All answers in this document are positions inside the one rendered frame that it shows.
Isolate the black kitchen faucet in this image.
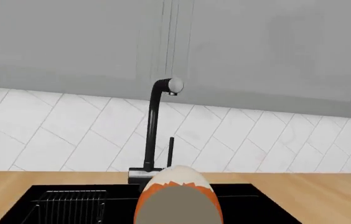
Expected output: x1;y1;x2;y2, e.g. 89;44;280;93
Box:
128;77;184;185

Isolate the black kitchen sink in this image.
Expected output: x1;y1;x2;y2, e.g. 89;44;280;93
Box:
0;183;303;224

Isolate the grey wall cabinet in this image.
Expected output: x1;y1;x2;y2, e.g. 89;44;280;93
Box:
0;0;351;120

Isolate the black wire dish rack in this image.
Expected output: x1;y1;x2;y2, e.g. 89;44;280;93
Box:
19;190;108;224

